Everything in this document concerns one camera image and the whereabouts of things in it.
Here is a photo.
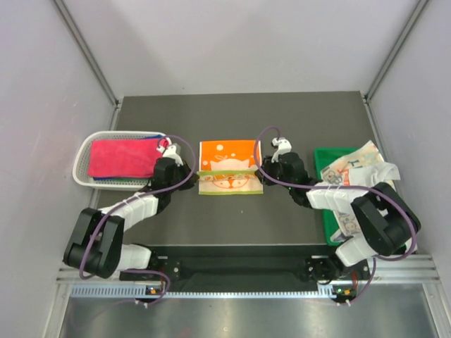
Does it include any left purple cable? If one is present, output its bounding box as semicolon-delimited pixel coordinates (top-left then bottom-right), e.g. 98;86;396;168
78;134;196;306

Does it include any blue folded towel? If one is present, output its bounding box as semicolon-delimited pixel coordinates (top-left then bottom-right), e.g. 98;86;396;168
136;133;166;139

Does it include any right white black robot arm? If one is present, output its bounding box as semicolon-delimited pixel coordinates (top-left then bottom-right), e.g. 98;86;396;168
256;152;421;279

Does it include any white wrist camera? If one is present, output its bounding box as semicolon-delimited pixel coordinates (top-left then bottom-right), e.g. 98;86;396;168
271;137;292;163
157;144;184;166

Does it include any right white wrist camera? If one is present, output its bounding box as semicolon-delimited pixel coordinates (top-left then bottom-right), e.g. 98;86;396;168
271;137;292;163

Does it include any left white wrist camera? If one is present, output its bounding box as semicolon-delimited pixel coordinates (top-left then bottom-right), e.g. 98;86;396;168
157;144;184;166

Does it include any white slotted cable duct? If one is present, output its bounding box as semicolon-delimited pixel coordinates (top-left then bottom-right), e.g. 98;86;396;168
70;284;352;299

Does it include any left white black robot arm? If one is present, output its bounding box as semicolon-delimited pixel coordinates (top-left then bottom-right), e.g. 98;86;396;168
63;157;199;280

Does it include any white letter print towel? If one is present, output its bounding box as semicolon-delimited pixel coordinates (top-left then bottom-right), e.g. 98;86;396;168
314;141;384;246

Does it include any purple cable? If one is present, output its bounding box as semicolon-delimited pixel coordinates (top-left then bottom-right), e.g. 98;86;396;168
78;134;196;306
253;126;420;306

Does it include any orange white patterned towel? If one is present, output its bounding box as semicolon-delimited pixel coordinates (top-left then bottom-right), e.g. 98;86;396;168
198;139;264;196

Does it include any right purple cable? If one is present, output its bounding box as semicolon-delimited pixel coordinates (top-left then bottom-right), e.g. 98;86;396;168
253;126;420;306

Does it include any pink microfiber towel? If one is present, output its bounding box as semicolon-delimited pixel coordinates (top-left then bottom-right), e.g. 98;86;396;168
87;137;162;179

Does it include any green plastic tray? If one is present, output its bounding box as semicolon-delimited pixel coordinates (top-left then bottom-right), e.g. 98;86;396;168
314;141;400;246

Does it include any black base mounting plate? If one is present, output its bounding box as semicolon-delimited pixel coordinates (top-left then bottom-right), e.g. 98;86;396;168
118;256;371;282

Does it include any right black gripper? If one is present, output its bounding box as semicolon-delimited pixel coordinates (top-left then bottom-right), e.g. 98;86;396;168
255;154;295;190

